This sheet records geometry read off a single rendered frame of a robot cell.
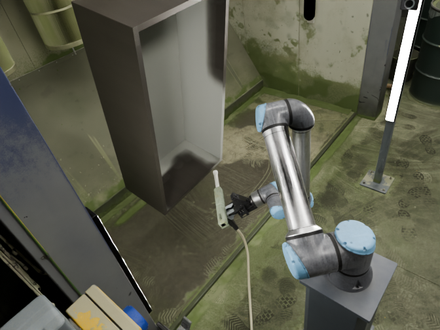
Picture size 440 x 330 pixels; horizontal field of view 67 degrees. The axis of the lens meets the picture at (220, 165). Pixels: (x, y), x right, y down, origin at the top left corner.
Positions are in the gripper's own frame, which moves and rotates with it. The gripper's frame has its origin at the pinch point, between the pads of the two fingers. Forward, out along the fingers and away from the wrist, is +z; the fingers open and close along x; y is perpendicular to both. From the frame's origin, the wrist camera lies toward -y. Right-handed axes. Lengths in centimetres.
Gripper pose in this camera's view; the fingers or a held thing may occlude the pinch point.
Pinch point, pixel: (222, 213)
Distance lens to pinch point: 198.9
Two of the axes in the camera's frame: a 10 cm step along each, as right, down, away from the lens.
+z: -8.5, 4.7, 2.3
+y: 5.1, 6.6, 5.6
